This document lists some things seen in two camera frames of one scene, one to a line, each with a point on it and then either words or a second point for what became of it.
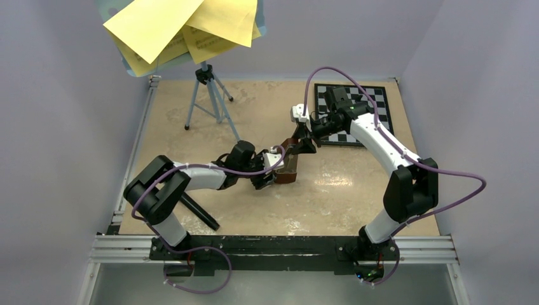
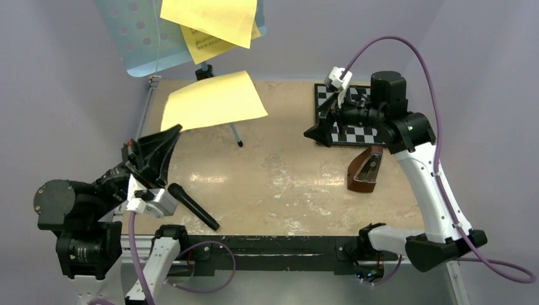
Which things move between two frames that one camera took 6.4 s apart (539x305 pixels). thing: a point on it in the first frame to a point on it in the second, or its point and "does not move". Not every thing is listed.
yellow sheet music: [147, 26] to [224, 98]
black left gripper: [259, 182] to [146, 159]
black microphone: [197, 210] does not move
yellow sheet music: [232, 19] does not move
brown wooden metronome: [289, 175] to [363, 169]
